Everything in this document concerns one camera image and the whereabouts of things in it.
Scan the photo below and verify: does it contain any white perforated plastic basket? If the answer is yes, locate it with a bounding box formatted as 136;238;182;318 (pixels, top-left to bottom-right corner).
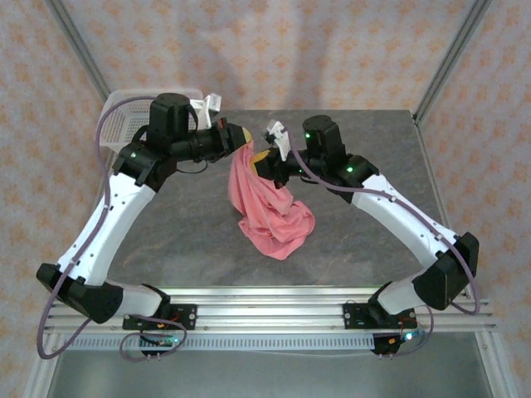
100;87;200;153

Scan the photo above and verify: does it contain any pink t-shirt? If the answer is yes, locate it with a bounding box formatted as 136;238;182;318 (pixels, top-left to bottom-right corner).
227;140;316;261

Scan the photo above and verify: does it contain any aluminium table side rail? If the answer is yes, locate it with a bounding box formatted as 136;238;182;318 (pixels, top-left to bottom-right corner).
101;149;121;177
413;111;460;240

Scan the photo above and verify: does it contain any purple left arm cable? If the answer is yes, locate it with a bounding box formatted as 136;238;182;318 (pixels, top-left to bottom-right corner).
37;94;161;360

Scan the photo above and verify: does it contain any aluminium frame leg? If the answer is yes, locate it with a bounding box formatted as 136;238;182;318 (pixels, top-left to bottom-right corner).
475;329;519;398
22;331;70;398

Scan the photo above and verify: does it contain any aluminium frame post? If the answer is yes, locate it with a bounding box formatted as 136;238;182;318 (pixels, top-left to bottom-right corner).
412;0;493;125
44;0;111;103

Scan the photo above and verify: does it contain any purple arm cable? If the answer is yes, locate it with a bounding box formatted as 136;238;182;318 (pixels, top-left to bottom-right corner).
288;138;481;316
37;94;161;360

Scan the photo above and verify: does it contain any grey metal lower shelf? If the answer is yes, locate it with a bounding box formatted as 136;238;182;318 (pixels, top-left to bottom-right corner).
45;350;494;398

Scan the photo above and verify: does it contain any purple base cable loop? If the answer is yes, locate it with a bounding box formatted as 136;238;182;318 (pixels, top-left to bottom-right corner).
379;304;436;358
119;314;188;362

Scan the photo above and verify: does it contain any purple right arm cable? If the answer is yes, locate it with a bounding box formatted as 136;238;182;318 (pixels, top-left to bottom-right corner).
288;138;481;316

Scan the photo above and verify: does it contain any small circuit board green light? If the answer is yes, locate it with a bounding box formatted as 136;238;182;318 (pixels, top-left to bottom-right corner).
139;334;179;348
387;330;426;345

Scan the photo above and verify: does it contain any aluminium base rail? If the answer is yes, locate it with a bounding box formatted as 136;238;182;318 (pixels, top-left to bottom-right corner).
43;285;499;332

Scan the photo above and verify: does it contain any white slotted cable duct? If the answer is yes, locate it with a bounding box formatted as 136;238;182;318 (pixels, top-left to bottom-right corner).
61;334;377;352

